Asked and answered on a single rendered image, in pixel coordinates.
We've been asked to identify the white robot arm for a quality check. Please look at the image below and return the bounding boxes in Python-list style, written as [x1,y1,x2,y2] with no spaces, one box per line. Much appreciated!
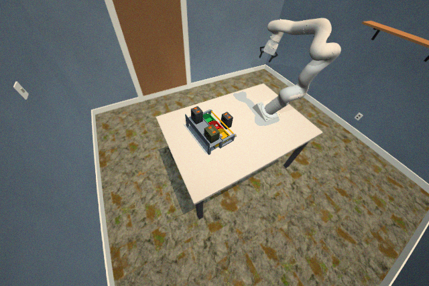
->
[261,18,341,118]

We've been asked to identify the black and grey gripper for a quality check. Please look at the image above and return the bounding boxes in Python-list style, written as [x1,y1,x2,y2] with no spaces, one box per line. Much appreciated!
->
[259,40,278,62]

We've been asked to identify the dark grey metal shelf rack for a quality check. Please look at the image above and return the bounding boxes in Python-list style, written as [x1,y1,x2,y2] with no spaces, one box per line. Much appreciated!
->
[185,114,237,155]

